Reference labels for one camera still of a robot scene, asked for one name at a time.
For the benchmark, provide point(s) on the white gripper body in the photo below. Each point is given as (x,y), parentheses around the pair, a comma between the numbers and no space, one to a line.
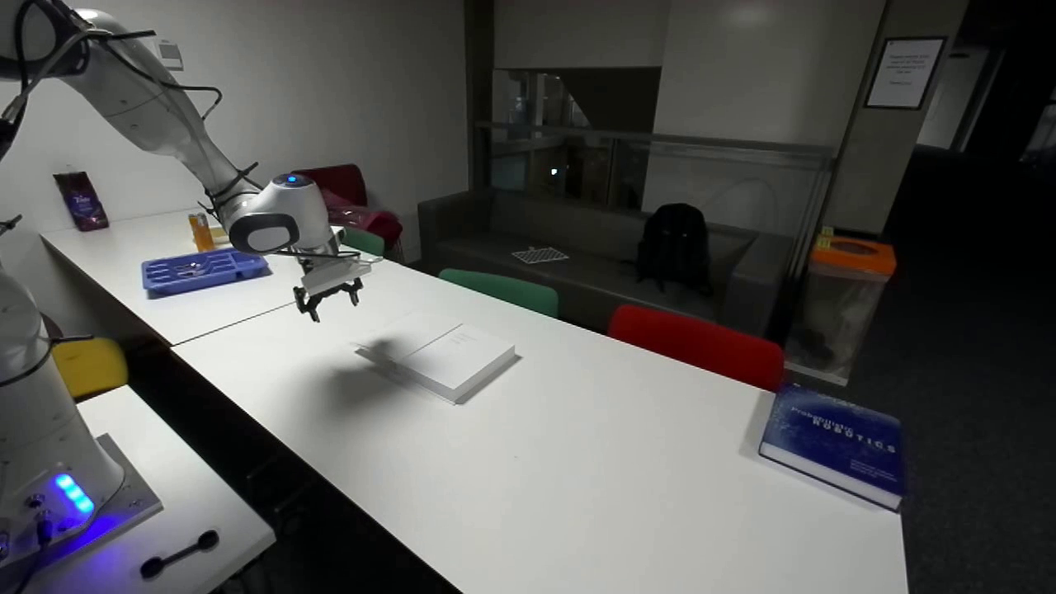
(324,272)

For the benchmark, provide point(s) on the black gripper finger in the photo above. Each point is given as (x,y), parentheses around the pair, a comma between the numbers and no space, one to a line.
(309,306)
(353,291)

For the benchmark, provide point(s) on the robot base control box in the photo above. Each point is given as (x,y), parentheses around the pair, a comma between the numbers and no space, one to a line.
(60,485)

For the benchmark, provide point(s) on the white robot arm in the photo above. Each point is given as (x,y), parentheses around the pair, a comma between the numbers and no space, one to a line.
(126,85)

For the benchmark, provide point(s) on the green chair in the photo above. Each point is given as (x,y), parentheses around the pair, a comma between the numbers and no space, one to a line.
(366,240)
(507,289)

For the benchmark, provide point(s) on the dark red armchair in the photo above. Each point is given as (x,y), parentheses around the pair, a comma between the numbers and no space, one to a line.
(347,204)

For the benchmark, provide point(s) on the orange cup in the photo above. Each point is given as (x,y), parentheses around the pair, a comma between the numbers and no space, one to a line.
(207,237)

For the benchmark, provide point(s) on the blue plastic tray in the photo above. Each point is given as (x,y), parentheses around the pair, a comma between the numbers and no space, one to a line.
(201,272)

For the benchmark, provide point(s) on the paper on sofa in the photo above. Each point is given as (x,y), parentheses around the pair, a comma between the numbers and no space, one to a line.
(540,254)

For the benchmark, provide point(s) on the yellow stool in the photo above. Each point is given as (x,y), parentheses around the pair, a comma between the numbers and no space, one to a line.
(92,364)

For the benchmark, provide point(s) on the dark grey sofa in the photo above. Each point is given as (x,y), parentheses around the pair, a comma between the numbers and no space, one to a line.
(481,228)

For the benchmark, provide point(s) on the black dumbbell-shaped tool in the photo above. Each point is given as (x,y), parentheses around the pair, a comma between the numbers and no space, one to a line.
(156,566)

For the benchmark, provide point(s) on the black backpack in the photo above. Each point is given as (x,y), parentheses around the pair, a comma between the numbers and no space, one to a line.
(676,244)

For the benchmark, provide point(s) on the red chair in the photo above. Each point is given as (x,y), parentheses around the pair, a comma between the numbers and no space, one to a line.
(708,346)

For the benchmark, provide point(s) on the orange lid bin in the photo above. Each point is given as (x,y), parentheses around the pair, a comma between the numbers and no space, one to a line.
(841,299)

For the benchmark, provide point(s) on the framed wall notice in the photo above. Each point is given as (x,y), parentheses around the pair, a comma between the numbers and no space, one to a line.
(906,71)

